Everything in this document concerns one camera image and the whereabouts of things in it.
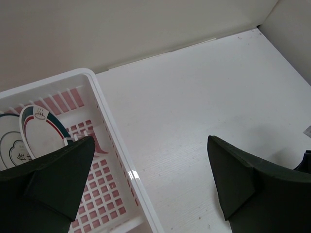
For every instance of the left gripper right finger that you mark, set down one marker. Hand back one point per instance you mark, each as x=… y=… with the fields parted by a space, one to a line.
x=257 y=196

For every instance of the green red rimmed plate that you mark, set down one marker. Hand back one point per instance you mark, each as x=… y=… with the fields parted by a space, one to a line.
x=41 y=131

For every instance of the pink white dish rack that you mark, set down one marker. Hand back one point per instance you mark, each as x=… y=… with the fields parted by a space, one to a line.
x=114 y=199

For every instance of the white plate quatrefoil motif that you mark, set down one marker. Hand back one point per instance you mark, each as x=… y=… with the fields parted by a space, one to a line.
x=13 y=151

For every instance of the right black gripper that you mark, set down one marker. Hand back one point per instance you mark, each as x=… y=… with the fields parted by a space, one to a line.
x=305 y=164

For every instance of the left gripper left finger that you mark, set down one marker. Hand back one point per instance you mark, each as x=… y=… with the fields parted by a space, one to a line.
x=43 y=195

